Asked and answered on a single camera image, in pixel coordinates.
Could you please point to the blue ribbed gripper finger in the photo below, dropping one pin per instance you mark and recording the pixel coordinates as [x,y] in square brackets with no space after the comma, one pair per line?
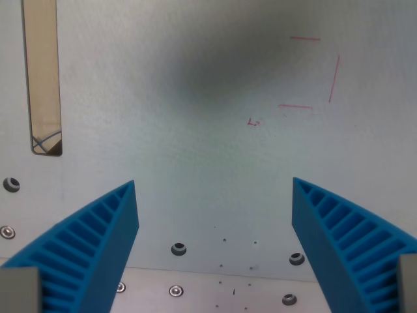
[97,247]
[332,241]

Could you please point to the silver pan head screw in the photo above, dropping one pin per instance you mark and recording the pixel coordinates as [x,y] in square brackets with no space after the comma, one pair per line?
[120,287]
[176,291]
[7,232]

